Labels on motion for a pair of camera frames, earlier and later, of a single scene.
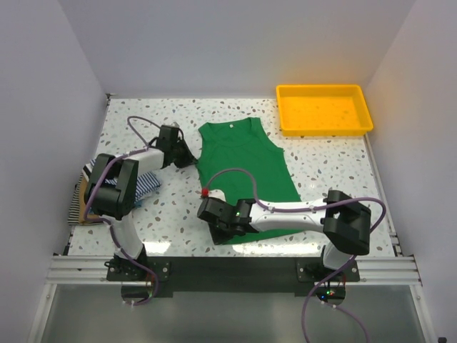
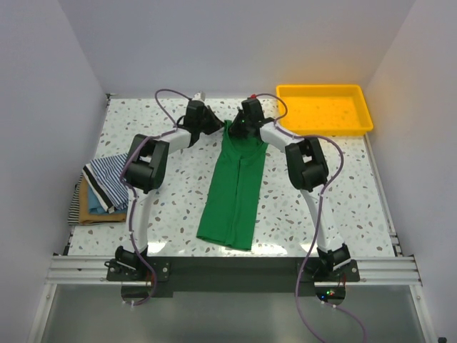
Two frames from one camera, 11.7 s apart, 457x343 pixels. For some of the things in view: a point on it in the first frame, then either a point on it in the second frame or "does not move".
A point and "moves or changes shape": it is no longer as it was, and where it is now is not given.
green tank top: [239, 159] moves or changes shape
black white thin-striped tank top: [73, 219] does not move
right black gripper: [217, 238] to [234, 129]
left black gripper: [188, 158] to [217, 123]
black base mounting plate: [234, 276] does not move
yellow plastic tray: [323, 110] does not move
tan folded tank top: [83, 216] does not move
